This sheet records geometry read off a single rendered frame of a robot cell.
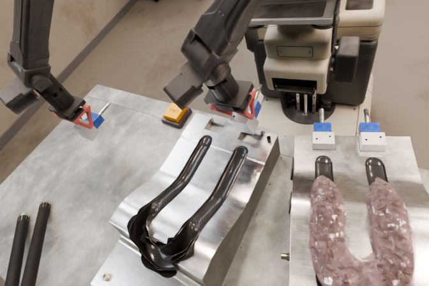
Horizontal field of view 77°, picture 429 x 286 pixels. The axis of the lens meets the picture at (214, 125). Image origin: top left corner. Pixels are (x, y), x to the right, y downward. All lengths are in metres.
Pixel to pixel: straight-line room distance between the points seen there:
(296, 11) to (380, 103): 1.27
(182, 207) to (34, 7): 0.49
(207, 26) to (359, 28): 0.90
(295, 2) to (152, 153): 0.63
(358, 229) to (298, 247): 0.12
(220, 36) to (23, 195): 0.92
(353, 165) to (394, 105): 1.32
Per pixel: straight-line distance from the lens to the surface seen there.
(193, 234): 0.61
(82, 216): 0.93
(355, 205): 0.63
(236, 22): 0.40
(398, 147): 0.76
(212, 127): 0.80
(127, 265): 0.72
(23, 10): 0.65
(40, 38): 0.69
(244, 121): 0.64
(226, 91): 0.56
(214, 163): 0.70
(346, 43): 1.19
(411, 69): 2.25
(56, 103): 0.84
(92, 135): 0.91
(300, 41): 0.98
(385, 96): 2.05
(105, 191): 0.93
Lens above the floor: 1.47
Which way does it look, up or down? 49 degrees down
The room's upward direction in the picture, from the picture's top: 23 degrees counter-clockwise
